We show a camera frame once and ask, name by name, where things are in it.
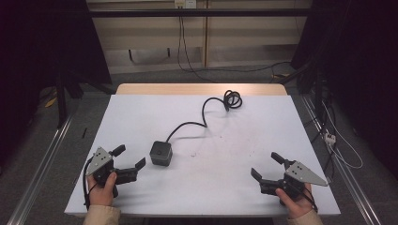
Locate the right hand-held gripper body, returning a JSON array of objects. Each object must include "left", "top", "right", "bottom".
[{"left": 258, "top": 159, "right": 329, "bottom": 202}]

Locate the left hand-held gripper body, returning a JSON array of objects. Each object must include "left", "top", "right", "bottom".
[{"left": 85, "top": 146, "right": 139, "bottom": 199}]

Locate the black cube power adapter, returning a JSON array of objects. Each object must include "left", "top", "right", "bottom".
[{"left": 149, "top": 141, "right": 174, "bottom": 168}]

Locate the black power cable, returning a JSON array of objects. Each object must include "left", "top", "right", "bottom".
[{"left": 165, "top": 89, "right": 244, "bottom": 143}]

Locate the person's right hand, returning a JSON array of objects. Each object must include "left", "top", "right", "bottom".
[{"left": 275, "top": 183, "right": 314, "bottom": 220}]

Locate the person's left hand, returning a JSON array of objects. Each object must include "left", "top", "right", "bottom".
[{"left": 86, "top": 172, "right": 118, "bottom": 207}]

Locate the white table mat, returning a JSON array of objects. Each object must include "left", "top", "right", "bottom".
[{"left": 64, "top": 94, "right": 342, "bottom": 218}]

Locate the white power strip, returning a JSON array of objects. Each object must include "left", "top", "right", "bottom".
[{"left": 323, "top": 130, "right": 338, "bottom": 148}]

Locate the black metal stand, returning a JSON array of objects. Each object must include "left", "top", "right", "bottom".
[{"left": 54, "top": 68, "right": 117, "bottom": 129}]

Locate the black curtain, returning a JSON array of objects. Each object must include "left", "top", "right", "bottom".
[
  {"left": 290, "top": 0, "right": 398, "bottom": 179},
  {"left": 0, "top": 0, "right": 113, "bottom": 163}
]

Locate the black horizontal metal bar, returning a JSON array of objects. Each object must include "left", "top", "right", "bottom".
[{"left": 88, "top": 7, "right": 314, "bottom": 19}]

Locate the right hand-held gripper cable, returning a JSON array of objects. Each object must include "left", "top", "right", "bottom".
[{"left": 289, "top": 181, "right": 319, "bottom": 214}]

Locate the hand-held gripper cable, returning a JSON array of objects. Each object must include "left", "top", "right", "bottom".
[
  {"left": 289, "top": 181, "right": 319, "bottom": 214},
  {"left": 82, "top": 156, "right": 95, "bottom": 211}
]

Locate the left hand-held gripper cable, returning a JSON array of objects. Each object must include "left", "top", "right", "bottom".
[{"left": 82, "top": 156, "right": 95, "bottom": 211}]

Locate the aluminium floor rail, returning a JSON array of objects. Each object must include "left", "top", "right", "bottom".
[
  {"left": 299, "top": 93, "right": 383, "bottom": 225},
  {"left": 6, "top": 114, "right": 75, "bottom": 225}
]

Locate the white cable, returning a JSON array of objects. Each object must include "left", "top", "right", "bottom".
[{"left": 321, "top": 100, "right": 364, "bottom": 171}]

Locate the black floor cable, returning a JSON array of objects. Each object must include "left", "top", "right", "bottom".
[{"left": 187, "top": 61, "right": 293, "bottom": 75}]

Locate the black cable from wall socket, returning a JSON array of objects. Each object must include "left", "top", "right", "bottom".
[{"left": 176, "top": 7, "right": 218, "bottom": 84}]

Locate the white wall socket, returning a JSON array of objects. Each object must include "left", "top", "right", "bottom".
[{"left": 174, "top": 0, "right": 198, "bottom": 9}]

